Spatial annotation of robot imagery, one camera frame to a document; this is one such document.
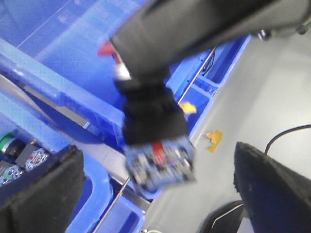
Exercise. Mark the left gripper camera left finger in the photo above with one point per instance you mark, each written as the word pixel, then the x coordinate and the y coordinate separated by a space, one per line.
pixel 44 199

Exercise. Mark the red mushroom push button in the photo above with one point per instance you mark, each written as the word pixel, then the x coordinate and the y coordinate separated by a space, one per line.
pixel 157 147

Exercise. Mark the blue sleeved robot arm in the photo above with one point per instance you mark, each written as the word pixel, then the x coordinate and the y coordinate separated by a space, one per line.
pixel 163 32

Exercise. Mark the yellow floor tape mark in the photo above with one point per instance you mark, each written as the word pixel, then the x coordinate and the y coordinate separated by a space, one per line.
pixel 214 138

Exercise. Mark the green mushroom push button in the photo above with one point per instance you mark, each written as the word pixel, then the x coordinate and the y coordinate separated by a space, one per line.
pixel 25 155

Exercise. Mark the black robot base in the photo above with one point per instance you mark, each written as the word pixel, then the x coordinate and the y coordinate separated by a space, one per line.
pixel 229 218

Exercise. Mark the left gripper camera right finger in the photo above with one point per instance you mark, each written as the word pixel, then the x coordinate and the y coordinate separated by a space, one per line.
pixel 276 198

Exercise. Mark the yellow mushroom push button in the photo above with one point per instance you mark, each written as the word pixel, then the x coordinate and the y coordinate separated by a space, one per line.
pixel 188 108

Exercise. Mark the left blue plastic crate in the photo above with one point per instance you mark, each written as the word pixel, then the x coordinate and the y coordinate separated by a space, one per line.
pixel 27 125

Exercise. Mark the lower right blue crate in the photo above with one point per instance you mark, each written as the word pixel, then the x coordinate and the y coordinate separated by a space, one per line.
pixel 209 68

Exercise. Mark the rear left blue crate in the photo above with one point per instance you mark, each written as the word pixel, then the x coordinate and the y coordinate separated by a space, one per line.
pixel 51 46

